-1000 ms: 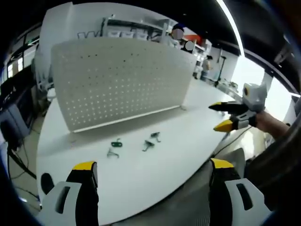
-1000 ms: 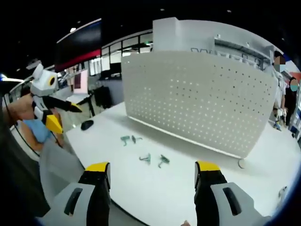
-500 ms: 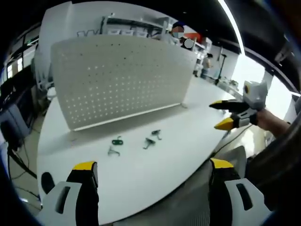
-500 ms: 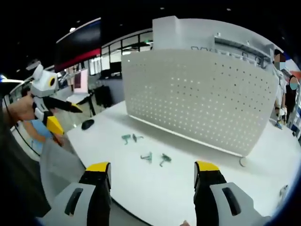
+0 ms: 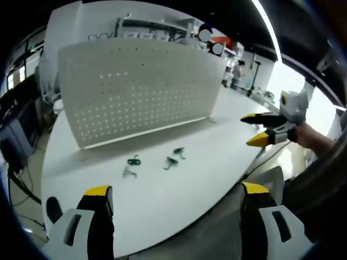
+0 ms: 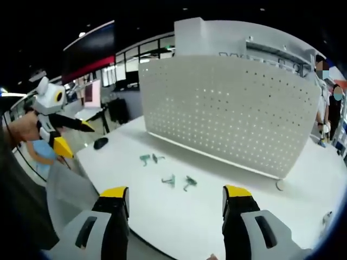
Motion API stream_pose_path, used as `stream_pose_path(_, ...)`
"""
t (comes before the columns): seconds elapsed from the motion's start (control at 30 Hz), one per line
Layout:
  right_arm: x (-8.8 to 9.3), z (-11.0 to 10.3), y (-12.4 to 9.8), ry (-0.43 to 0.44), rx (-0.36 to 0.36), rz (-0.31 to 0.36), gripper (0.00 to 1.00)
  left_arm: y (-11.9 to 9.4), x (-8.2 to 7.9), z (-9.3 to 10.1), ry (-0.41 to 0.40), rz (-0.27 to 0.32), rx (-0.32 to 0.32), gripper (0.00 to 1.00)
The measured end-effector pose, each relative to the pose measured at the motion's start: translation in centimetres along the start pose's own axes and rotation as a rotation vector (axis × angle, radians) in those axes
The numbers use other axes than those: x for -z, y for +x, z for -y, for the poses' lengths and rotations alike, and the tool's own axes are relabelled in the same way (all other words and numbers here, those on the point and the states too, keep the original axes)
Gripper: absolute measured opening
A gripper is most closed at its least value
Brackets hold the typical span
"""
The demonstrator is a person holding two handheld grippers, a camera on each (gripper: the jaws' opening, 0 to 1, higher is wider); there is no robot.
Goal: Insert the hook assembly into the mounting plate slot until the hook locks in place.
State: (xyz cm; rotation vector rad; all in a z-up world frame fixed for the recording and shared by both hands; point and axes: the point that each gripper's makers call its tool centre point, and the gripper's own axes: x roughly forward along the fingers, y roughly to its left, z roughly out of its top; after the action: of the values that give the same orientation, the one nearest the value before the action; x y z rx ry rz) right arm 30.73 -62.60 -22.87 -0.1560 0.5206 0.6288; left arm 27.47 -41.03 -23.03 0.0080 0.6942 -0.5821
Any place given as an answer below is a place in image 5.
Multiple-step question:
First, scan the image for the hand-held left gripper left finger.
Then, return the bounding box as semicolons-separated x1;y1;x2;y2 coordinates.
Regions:
40;185;115;260

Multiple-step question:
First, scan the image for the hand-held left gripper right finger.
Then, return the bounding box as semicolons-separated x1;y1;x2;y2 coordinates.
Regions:
240;181;316;260

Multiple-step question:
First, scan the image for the white storage shelf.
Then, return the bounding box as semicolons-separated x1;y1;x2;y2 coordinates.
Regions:
115;16;197;46

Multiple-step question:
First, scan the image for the black upright stand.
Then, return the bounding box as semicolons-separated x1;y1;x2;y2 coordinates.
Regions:
246;60;262;98

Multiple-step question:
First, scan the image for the dark equipment rack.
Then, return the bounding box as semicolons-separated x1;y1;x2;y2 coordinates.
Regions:
0;73;43;174

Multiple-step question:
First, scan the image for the black rounded object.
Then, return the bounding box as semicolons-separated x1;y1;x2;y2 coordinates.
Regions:
46;196;64;225

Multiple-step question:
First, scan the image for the long ceiling light strip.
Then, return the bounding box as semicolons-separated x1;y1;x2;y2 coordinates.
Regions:
250;0;283;63

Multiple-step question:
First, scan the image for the thin dark cable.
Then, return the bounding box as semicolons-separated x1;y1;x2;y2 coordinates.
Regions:
243;140;292;178

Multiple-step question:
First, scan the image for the person's dark clothing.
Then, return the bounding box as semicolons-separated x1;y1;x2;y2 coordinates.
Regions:
283;108;347;244

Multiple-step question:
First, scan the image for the white perforated mounting plate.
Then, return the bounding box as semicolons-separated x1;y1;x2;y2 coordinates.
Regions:
57;38;228;151

